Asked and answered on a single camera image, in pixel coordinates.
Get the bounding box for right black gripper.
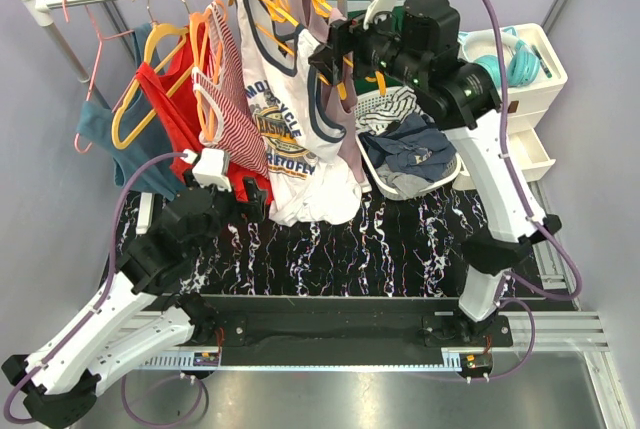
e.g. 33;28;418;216
307;0;426;89

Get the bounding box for white printed tank top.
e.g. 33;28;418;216
235;0;362;226

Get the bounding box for yellow-orange plastic hanger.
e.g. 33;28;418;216
236;0;353;107

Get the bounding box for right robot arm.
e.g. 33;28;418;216
310;0;561;346

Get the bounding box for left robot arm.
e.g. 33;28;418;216
1;177;267;428

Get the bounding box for mauve tank top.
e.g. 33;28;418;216
289;0;368;187

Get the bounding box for red white striped tank top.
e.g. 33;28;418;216
208;17;268;177

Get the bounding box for teal blue tank top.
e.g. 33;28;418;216
77;23;185;200

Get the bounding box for yellow hanger on left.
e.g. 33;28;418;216
111;22;189;152

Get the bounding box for white laundry basket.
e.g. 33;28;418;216
356;112;461;200

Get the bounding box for green folder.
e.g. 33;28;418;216
347;0;406;30

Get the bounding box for striped white garment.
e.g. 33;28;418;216
355;87;421;135

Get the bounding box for white power strip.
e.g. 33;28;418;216
136;192;154;235

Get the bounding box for black base bar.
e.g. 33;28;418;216
188;295;513;371

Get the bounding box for navy blue garment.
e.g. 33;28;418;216
360;113;456;182

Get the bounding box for teal cat-ear headphones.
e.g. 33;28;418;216
458;26;540;89

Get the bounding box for teal pen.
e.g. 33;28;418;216
531;44;553;79

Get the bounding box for white drawer unit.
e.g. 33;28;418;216
507;23;568;182

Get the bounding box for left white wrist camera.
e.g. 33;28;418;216
182;148;232;192

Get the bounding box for pink wire hanger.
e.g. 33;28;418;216
62;0;136;155

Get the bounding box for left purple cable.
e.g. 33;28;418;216
1;151;196;423

